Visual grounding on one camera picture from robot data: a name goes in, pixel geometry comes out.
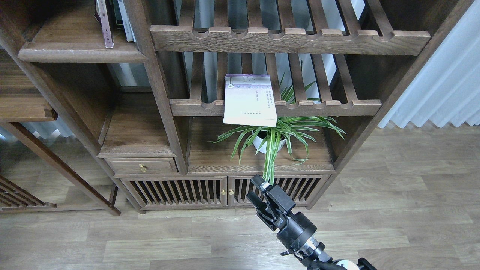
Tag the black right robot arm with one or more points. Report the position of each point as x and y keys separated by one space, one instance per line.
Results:
x=320 y=260

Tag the white plant pot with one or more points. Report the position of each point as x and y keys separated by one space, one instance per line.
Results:
x=262 y=147

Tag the wooden side rack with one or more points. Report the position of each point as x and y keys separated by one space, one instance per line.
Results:
x=15 y=199

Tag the white upright book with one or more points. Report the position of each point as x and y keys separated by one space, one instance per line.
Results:
x=126 y=22

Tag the brass drawer knob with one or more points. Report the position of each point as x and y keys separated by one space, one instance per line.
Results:
x=142 y=168

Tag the white lavender paperback book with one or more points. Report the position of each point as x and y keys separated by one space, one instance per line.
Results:
x=249 y=100

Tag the maroon book white characters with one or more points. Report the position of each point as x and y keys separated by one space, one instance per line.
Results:
x=103 y=15

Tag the green spider plant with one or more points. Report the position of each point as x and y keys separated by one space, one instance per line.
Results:
x=297 y=128

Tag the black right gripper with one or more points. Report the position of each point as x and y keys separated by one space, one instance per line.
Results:
x=295 y=230

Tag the white pleated curtain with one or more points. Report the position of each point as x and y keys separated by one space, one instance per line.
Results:
x=447 y=88

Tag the green spine upright book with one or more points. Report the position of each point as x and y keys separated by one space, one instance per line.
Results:
x=117 y=15

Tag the dark wooden bookshelf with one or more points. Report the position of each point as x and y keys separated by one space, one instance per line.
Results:
x=159 y=101

